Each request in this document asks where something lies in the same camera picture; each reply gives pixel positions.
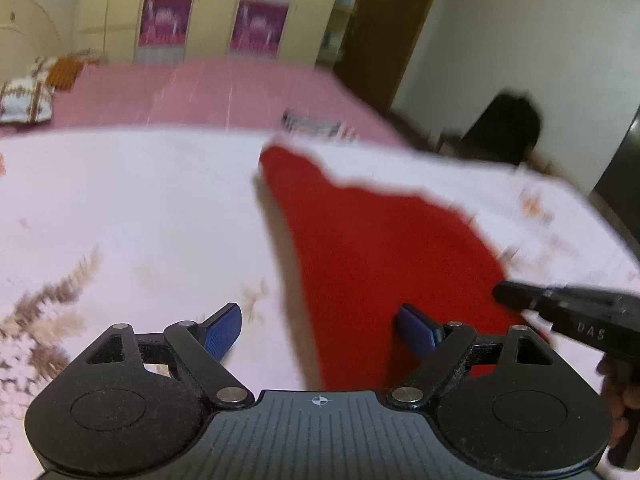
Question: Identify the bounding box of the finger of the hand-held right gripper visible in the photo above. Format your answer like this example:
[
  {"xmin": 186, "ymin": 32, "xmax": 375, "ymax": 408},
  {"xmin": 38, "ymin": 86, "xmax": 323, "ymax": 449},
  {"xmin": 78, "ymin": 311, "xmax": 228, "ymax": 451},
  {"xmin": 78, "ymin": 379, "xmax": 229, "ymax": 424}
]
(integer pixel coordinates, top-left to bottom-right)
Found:
[{"xmin": 492, "ymin": 280, "xmax": 554, "ymax": 322}]

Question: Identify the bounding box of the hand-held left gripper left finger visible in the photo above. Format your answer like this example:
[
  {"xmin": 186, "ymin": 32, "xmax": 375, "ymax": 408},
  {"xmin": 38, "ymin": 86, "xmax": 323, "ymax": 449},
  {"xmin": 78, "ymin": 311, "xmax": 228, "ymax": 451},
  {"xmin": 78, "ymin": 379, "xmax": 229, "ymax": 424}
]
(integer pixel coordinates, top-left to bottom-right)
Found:
[{"xmin": 85, "ymin": 302, "xmax": 256, "ymax": 408}]

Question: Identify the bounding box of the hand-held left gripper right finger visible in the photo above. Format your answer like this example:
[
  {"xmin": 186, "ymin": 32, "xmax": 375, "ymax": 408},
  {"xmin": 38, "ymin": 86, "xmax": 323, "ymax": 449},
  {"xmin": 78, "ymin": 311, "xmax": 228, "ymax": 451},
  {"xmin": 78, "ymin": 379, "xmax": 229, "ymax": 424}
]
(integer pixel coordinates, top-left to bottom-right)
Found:
[{"xmin": 387, "ymin": 304, "xmax": 556, "ymax": 411}]

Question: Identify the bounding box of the red knit sweater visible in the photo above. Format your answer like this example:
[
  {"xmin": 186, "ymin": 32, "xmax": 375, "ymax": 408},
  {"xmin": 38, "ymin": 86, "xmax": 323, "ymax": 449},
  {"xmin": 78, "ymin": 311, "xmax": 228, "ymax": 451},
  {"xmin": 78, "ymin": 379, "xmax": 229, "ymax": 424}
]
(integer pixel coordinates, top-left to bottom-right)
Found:
[{"xmin": 257, "ymin": 142, "xmax": 551, "ymax": 391}]

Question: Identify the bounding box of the person's right hand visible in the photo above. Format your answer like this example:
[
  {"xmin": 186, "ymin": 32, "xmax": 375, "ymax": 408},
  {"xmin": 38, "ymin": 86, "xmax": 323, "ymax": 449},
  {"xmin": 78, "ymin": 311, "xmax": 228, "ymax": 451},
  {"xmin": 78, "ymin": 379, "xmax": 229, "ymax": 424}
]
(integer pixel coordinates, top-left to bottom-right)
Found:
[{"xmin": 596, "ymin": 351, "xmax": 630, "ymax": 437}]

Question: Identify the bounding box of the dark cabinet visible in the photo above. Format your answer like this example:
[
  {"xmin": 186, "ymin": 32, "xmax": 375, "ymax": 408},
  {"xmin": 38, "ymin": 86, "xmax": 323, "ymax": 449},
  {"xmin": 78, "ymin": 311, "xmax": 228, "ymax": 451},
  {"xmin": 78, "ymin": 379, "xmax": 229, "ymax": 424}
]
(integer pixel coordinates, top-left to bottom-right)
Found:
[{"xmin": 589, "ymin": 104, "xmax": 640, "ymax": 242}]

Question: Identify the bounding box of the white floral bedsheet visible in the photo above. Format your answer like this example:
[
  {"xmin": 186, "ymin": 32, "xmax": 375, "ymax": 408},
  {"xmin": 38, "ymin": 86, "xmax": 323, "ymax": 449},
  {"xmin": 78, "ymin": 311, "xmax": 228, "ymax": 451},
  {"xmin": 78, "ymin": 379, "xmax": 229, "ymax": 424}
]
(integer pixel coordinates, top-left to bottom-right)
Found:
[{"xmin": 0, "ymin": 127, "xmax": 640, "ymax": 461}]

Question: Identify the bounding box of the black chair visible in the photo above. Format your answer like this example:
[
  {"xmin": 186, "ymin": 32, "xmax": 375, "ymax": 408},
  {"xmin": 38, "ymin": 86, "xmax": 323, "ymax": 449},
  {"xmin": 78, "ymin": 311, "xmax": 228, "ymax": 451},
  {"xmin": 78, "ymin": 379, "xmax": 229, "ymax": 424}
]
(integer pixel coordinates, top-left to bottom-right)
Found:
[{"xmin": 459, "ymin": 91, "xmax": 545, "ymax": 167}]

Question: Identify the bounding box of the black white striped cloth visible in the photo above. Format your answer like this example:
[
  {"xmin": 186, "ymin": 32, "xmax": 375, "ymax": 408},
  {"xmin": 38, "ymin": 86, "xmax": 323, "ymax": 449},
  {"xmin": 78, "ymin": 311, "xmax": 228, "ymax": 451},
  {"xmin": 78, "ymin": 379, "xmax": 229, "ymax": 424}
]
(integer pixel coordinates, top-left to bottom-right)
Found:
[{"xmin": 281, "ymin": 109, "xmax": 357, "ymax": 140}]

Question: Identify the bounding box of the pink bedsheet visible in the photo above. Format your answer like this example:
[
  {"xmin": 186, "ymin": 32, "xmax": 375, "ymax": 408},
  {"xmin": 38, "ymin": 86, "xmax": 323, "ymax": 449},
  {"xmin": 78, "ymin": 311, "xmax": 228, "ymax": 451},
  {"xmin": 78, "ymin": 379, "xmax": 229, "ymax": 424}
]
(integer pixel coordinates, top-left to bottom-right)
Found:
[{"xmin": 0, "ymin": 57, "xmax": 416, "ymax": 148}]

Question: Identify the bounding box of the dark wooden door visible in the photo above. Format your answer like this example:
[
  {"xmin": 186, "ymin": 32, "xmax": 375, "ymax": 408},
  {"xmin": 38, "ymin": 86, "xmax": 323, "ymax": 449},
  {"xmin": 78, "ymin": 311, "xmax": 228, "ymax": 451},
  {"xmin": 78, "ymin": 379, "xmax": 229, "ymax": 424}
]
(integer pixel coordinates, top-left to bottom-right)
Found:
[{"xmin": 340, "ymin": 0, "xmax": 443, "ymax": 113}]

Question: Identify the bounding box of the orange striped pillow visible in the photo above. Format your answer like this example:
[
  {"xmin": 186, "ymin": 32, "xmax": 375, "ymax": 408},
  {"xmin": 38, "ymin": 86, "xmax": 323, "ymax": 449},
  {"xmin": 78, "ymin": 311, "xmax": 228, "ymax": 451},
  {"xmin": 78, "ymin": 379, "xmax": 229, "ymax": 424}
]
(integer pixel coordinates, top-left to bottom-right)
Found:
[{"xmin": 46, "ymin": 54, "xmax": 87, "ymax": 92}]

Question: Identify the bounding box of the white patterned pillow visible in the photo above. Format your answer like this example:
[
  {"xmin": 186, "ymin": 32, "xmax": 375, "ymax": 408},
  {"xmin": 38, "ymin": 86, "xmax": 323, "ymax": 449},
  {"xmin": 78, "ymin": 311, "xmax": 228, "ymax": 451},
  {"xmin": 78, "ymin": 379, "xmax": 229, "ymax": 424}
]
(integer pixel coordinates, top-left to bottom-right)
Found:
[{"xmin": 0, "ymin": 57, "xmax": 57, "ymax": 124}]

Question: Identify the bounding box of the cream open shelf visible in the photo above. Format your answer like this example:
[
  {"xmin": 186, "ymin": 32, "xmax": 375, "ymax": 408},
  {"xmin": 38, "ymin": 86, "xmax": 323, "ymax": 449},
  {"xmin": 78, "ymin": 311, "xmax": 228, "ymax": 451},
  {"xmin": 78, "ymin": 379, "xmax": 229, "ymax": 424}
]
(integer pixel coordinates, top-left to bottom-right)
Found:
[{"xmin": 319, "ymin": 0, "xmax": 366, "ymax": 67}]

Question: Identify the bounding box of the cream wardrobe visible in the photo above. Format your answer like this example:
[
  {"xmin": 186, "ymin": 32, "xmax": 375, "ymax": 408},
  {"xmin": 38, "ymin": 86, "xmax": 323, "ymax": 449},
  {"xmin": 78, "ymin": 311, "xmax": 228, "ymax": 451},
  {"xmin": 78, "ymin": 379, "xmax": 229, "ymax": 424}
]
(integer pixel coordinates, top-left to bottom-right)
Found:
[{"xmin": 75, "ymin": 0, "xmax": 371, "ymax": 68}]

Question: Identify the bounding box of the cream round headboard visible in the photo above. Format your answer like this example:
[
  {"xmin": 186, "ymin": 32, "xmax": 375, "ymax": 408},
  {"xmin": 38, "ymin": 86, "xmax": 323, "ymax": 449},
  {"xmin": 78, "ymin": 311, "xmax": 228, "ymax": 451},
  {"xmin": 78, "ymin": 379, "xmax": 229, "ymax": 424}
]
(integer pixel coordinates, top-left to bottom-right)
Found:
[{"xmin": 0, "ymin": 0, "xmax": 63, "ymax": 83}]

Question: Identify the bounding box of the purple wall poster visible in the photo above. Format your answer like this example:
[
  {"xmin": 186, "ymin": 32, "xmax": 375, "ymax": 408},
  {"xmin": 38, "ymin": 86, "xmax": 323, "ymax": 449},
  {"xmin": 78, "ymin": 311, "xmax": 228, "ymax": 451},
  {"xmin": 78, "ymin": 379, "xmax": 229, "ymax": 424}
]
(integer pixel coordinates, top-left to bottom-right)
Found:
[
  {"xmin": 137, "ymin": 0, "xmax": 193, "ymax": 63},
  {"xmin": 230, "ymin": 2, "xmax": 288, "ymax": 56}
]

